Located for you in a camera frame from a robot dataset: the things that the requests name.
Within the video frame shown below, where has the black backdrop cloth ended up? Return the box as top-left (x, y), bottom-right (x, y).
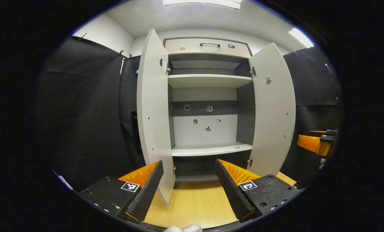
top-left (31, 35), bottom-right (343, 190)

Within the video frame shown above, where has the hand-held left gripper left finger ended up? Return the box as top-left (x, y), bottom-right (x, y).
top-left (79, 160), bottom-right (165, 225)

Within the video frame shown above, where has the grey double-door shoe cabinet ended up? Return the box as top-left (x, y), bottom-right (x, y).
top-left (130, 29), bottom-right (296, 205)

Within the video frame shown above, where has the narrow ceiling light panel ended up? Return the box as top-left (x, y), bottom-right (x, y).
top-left (288, 27), bottom-right (314, 48)

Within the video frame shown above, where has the large ceiling light panel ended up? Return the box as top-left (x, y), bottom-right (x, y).
top-left (162, 0), bottom-right (242, 9)

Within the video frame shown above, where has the grey cabinet door checkered sticker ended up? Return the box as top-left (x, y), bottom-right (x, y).
top-left (130, 29), bottom-right (176, 205)

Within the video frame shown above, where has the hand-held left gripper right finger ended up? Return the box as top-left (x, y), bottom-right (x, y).
top-left (214, 159), bottom-right (303, 223)

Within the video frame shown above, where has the grey cabinet door dice sticker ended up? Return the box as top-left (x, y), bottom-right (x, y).
top-left (247, 43), bottom-right (296, 177)

